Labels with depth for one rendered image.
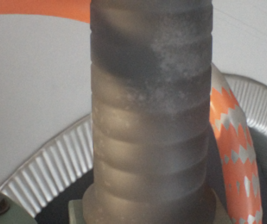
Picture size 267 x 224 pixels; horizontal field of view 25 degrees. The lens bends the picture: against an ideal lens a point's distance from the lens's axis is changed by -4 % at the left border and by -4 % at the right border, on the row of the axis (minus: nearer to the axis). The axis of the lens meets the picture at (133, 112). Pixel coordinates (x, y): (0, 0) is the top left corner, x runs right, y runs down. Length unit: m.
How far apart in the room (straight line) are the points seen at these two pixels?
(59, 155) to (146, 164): 0.21
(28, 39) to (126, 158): 0.19
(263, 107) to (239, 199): 0.31
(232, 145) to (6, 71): 0.16
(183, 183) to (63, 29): 0.20
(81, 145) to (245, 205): 0.18
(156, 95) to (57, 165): 0.22
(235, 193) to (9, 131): 0.17
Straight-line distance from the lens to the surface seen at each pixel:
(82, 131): 0.38
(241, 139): 0.22
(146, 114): 0.16
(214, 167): 0.72
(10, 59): 0.34
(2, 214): 0.22
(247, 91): 0.50
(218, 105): 0.22
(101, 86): 0.16
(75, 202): 0.20
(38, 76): 0.35
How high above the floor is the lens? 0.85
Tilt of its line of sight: 26 degrees down
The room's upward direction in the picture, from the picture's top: 135 degrees counter-clockwise
